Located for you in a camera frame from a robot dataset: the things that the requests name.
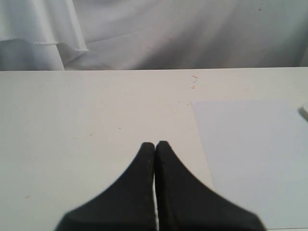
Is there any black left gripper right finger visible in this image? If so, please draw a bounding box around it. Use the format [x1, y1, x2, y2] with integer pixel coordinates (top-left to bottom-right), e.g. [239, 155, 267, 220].
[154, 141, 266, 231]

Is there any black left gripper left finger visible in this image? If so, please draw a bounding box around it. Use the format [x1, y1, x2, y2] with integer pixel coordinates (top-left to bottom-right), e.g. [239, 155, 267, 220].
[56, 142, 154, 231]

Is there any white paper sheet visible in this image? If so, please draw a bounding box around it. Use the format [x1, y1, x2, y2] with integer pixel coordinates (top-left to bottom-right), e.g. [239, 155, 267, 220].
[192, 100, 308, 229]

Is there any white fabric backdrop curtain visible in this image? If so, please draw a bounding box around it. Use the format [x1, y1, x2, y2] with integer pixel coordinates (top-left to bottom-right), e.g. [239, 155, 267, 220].
[0, 0, 308, 71]

